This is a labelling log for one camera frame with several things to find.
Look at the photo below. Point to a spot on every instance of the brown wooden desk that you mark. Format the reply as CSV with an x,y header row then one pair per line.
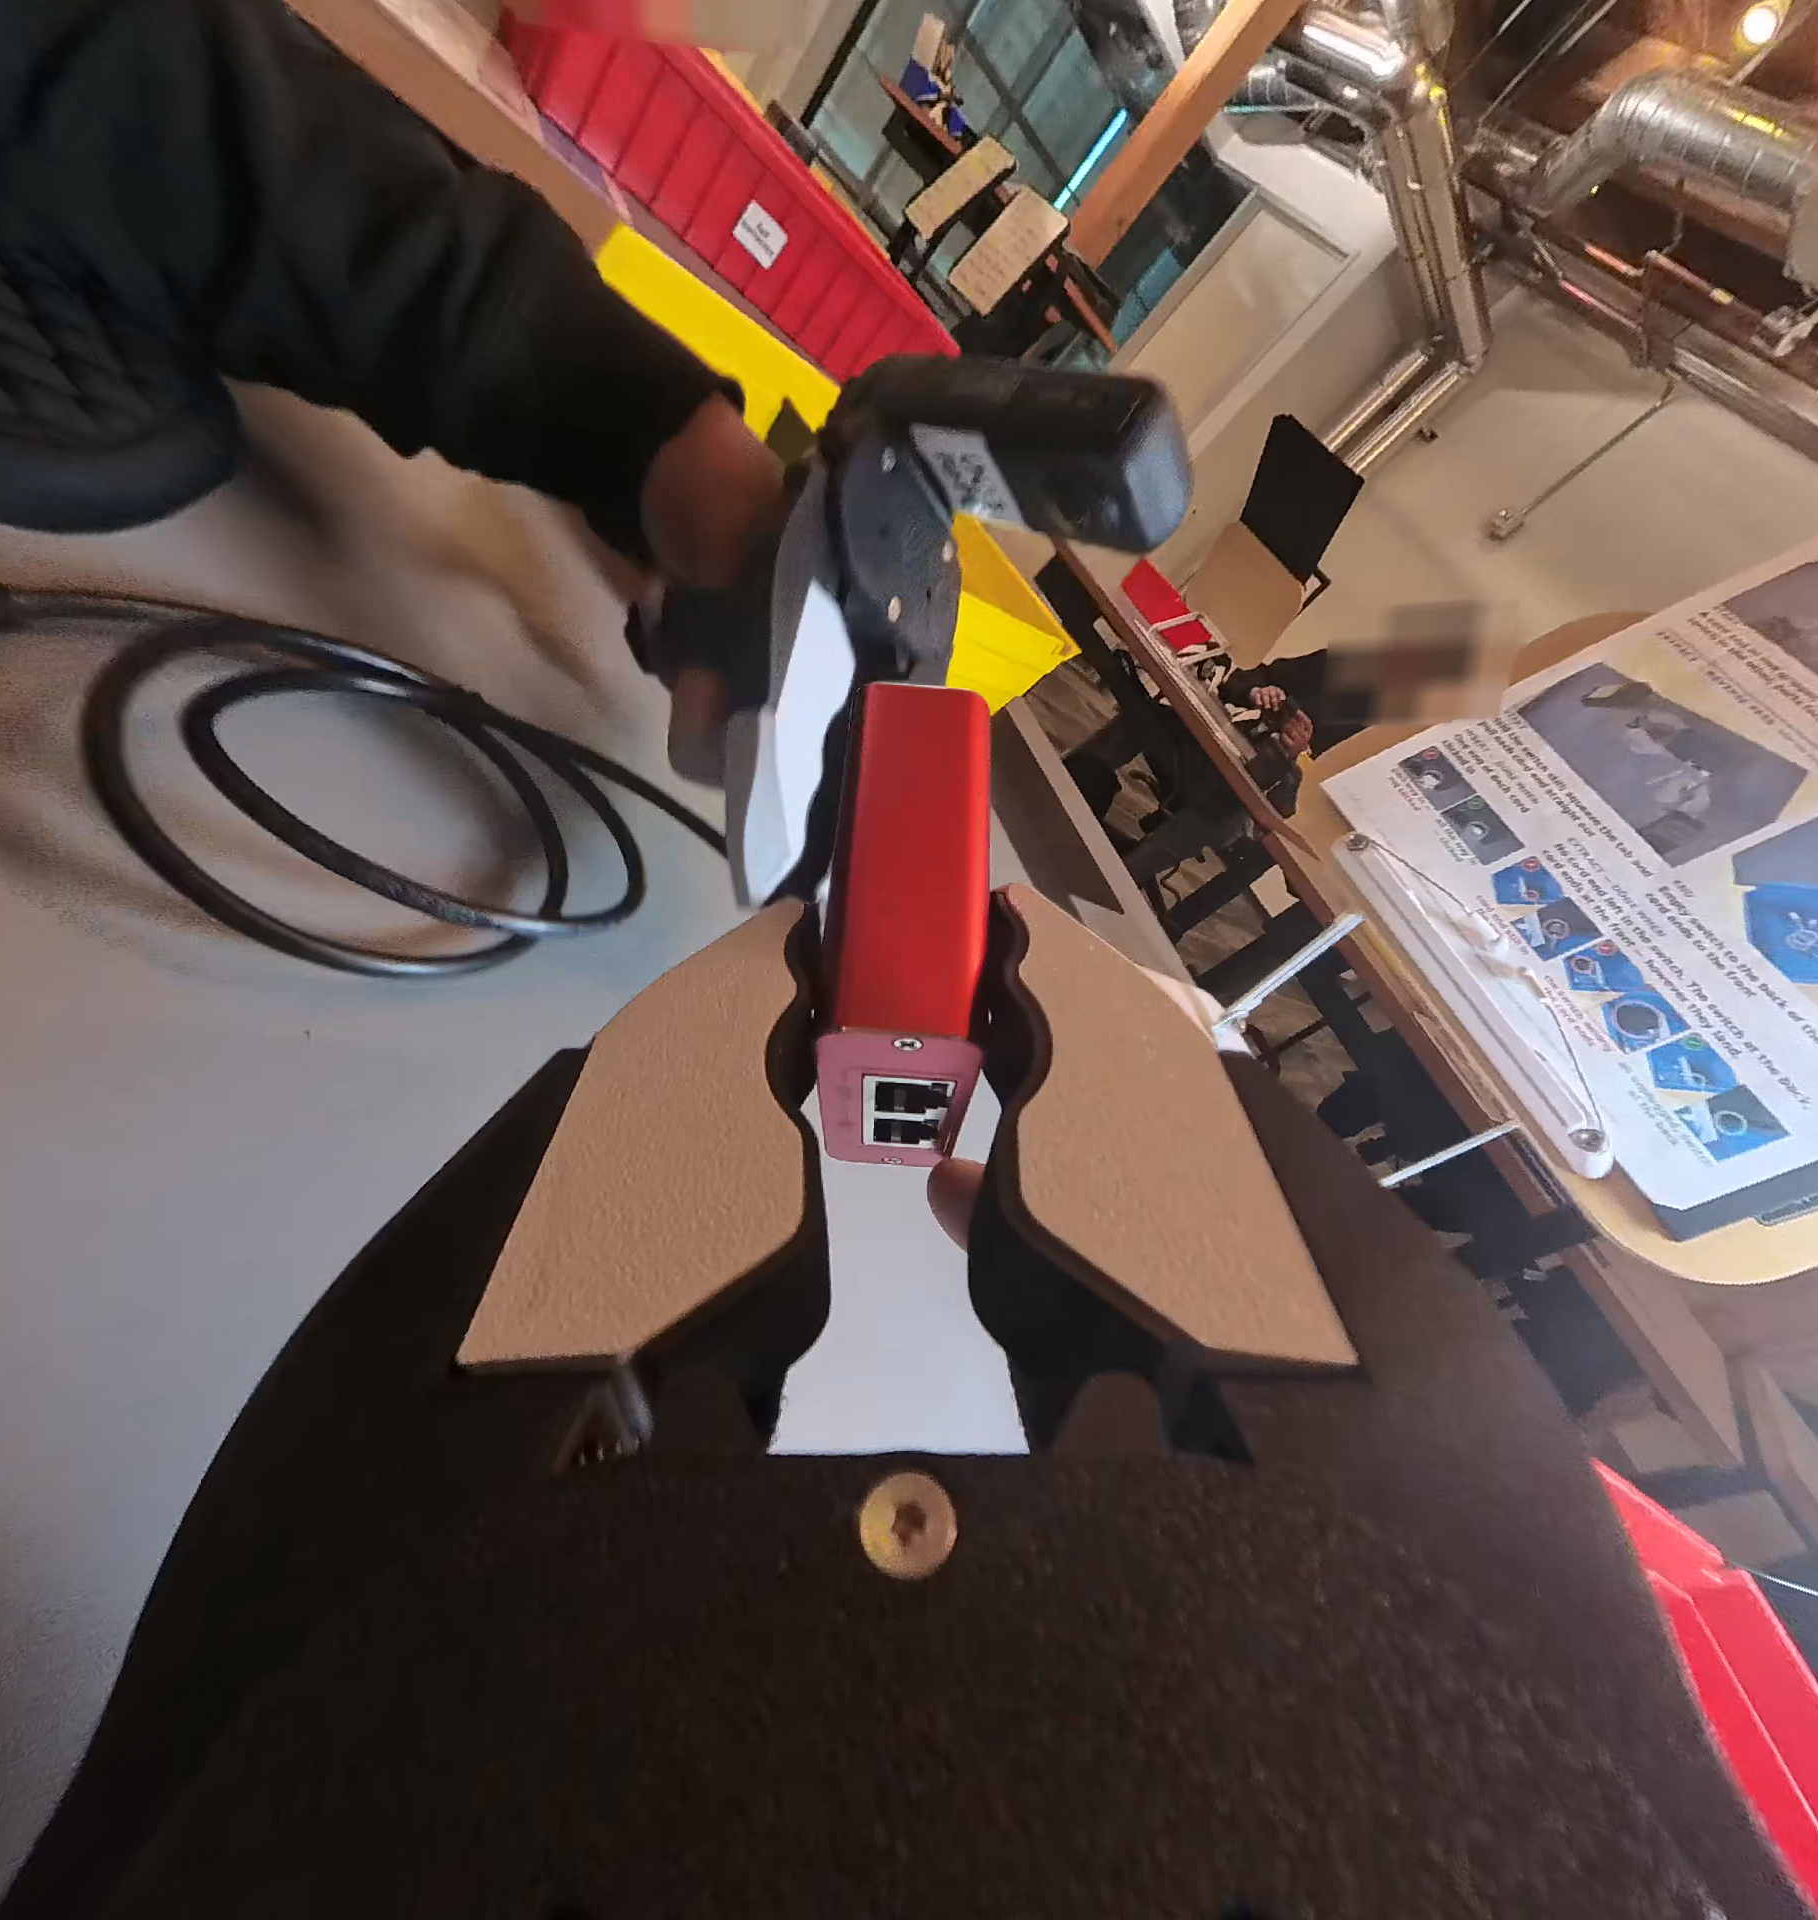
x,y
1096,594

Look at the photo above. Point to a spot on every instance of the small red bin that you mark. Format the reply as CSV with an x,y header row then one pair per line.
x,y
1156,594

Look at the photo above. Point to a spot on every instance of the round silver duct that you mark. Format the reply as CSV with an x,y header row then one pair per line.
x,y
1703,128

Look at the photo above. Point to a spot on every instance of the white cabinet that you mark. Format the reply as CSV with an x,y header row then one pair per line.
x,y
1255,301

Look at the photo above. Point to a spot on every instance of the person's left hand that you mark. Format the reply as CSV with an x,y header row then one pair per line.
x,y
714,495

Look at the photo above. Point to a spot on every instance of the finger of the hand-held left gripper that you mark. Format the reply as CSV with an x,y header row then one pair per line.
x,y
790,751

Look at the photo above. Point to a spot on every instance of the metal wall conduit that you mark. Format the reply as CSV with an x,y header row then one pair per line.
x,y
1508,521

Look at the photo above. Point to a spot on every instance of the printed instruction sheet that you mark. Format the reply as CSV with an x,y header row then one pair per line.
x,y
1598,841

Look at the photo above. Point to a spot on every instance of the person's left forearm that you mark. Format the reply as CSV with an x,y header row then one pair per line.
x,y
475,301

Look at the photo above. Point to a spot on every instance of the red ethernet splitter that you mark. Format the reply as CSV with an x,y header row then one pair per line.
x,y
910,855

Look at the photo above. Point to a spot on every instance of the tan paper sheet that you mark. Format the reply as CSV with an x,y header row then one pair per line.
x,y
1014,248
963,186

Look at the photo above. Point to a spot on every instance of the yellow plastic bin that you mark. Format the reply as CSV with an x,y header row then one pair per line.
x,y
1014,630

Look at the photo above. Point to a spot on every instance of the document stand with white base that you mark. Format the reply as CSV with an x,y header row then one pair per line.
x,y
1749,1252

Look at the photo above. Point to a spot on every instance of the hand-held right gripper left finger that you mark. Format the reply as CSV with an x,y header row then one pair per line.
x,y
655,1185

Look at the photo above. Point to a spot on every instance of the person's right hand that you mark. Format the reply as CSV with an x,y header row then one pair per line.
x,y
958,1200

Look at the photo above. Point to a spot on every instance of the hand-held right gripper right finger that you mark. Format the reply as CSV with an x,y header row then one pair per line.
x,y
1148,1185

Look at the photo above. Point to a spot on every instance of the silver pipes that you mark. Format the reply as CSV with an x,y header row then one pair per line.
x,y
1433,224

